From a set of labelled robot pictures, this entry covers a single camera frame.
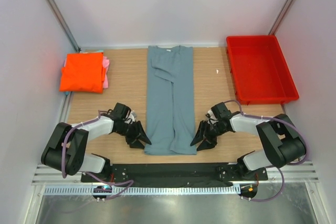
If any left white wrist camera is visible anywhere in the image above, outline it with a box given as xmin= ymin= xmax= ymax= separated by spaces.
xmin=126 ymin=110 xmax=137 ymax=124

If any folded pink t shirt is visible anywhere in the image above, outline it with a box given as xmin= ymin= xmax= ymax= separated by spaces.
xmin=102 ymin=56 xmax=110 ymax=89

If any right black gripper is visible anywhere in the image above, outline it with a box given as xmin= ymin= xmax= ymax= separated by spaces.
xmin=191 ymin=120 xmax=227 ymax=151

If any aluminium front rail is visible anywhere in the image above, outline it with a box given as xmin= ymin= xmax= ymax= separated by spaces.
xmin=31 ymin=162 xmax=319 ymax=185

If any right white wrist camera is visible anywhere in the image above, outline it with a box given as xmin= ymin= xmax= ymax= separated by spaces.
xmin=205 ymin=110 xmax=218 ymax=124

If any slotted cable duct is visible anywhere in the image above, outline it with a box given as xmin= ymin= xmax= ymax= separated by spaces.
xmin=44 ymin=184 xmax=240 ymax=196

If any left aluminium corner post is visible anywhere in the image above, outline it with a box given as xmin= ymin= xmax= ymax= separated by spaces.
xmin=46 ymin=0 xmax=81 ymax=52

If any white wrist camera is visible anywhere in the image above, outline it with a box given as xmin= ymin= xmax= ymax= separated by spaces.
xmin=126 ymin=110 xmax=137 ymax=124
xmin=205 ymin=110 xmax=218 ymax=124

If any grey-blue t shirt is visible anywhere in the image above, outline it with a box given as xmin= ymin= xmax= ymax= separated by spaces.
xmin=144 ymin=46 xmax=196 ymax=156

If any folded orange t shirt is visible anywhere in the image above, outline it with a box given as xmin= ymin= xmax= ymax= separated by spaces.
xmin=59 ymin=52 xmax=106 ymax=93

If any red plastic bin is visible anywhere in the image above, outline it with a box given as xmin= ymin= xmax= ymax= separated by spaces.
xmin=226 ymin=35 xmax=299 ymax=105

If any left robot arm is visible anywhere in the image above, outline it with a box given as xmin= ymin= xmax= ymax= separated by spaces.
xmin=41 ymin=103 xmax=152 ymax=182

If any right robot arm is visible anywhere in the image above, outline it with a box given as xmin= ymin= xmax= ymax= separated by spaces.
xmin=190 ymin=102 xmax=308 ymax=180

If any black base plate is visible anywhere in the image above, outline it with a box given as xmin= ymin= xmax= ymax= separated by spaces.
xmin=80 ymin=162 xmax=269 ymax=188

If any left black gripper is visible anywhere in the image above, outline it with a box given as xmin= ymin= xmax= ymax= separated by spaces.
xmin=115 ymin=120 xmax=151 ymax=149

